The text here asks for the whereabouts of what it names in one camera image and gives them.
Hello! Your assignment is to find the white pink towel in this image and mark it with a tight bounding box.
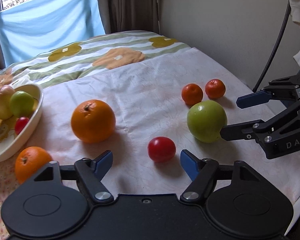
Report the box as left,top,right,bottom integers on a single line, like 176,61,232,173
0,47,300,240

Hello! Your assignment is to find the large green apple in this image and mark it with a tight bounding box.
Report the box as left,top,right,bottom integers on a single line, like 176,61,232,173
187,100,228,143

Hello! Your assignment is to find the small green apple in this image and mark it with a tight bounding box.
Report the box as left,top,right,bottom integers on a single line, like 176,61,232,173
9,90,34,118

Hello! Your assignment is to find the red cherry tomato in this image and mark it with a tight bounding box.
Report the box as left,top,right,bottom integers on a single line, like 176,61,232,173
14,116,29,135
147,137,176,163

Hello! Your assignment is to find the medium orange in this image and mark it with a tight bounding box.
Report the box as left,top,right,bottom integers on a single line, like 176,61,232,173
14,146,52,184

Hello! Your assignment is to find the cream yellow ceramic bowl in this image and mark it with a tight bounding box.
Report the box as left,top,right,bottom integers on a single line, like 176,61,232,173
0,83,44,162

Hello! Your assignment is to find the light blue window cloth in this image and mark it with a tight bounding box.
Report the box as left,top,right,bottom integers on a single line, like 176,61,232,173
0,0,105,66

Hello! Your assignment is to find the large brownish yellow apple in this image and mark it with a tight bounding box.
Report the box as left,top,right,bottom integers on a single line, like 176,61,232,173
0,85,15,120

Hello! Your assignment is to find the floral striped duvet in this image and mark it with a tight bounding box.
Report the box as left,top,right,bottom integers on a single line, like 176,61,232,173
0,30,190,88

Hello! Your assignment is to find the black cable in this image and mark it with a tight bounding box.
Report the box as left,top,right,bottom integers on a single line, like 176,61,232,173
251,0,292,93

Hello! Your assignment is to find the right brown curtain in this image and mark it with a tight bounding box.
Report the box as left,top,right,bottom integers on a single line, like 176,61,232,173
98,0,160,34

